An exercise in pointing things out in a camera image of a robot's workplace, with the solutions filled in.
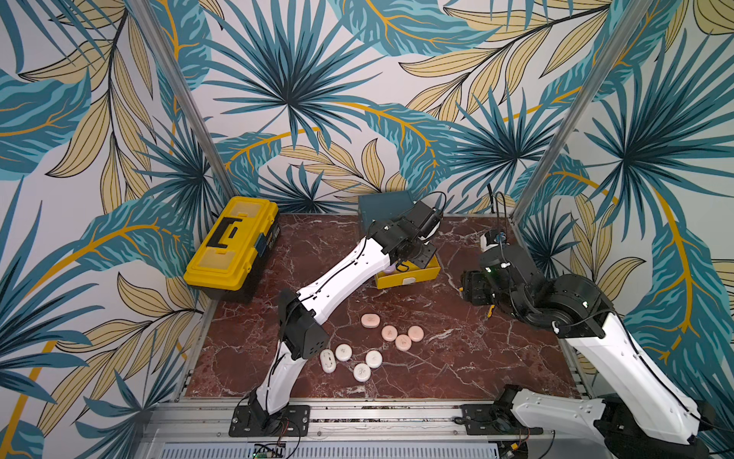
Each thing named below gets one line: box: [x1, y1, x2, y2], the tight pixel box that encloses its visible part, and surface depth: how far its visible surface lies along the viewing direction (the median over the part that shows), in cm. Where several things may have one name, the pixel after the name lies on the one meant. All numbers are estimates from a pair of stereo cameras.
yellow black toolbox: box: [183, 196, 281, 304], surface depth 90 cm
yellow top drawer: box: [374, 255, 441, 290], surface depth 80 cm
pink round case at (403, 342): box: [394, 334, 412, 352], surface depth 87 cm
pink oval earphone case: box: [360, 312, 381, 328], surface depth 92 cm
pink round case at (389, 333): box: [381, 325, 398, 342], surface depth 89 cm
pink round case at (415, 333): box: [407, 325, 425, 343], surface depth 90 cm
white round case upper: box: [334, 343, 353, 362], surface depth 85 cm
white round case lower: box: [353, 362, 372, 383], surface depth 81 cm
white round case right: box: [365, 349, 383, 369], surface depth 84 cm
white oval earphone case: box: [319, 348, 338, 374], surface depth 83 cm
